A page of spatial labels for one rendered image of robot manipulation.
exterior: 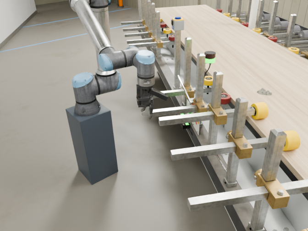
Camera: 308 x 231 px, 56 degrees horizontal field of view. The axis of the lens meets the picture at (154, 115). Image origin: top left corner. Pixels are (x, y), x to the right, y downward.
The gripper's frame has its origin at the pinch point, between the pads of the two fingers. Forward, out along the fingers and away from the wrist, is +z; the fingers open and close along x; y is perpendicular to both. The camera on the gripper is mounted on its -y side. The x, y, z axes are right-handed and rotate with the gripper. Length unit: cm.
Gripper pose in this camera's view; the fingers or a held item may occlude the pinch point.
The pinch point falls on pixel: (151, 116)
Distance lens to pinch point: 160.2
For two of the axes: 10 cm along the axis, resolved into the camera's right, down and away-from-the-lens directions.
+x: 1.7, 5.1, -8.5
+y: -9.9, 1.0, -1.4
